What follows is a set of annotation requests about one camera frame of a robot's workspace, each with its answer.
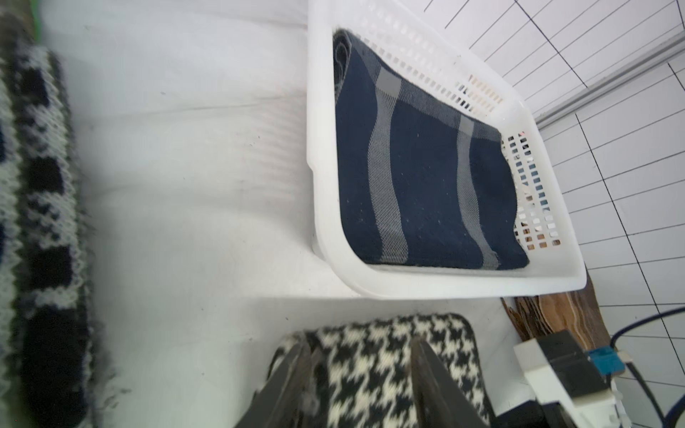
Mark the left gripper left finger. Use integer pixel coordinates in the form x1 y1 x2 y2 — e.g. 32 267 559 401
235 339 321 428

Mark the smiley face checked scarf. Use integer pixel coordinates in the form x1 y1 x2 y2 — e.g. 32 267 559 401
1 8 96 427

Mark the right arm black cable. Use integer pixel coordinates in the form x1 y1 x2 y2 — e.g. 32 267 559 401
609 304 685 428

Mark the white plastic basket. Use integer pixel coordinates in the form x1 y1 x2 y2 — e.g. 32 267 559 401
307 1 586 300

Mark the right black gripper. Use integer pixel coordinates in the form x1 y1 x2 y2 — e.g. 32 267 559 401
494 401 576 428

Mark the brown plaid scarf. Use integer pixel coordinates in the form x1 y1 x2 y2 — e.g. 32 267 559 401
501 272 610 351

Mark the black white houndstooth scarf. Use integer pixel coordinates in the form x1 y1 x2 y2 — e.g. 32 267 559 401
269 313 495 427

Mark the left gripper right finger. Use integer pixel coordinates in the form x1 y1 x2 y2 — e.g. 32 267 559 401
410 337 486 428

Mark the navy grey striped scarf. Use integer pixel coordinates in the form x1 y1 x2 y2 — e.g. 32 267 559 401
333 30 529 270

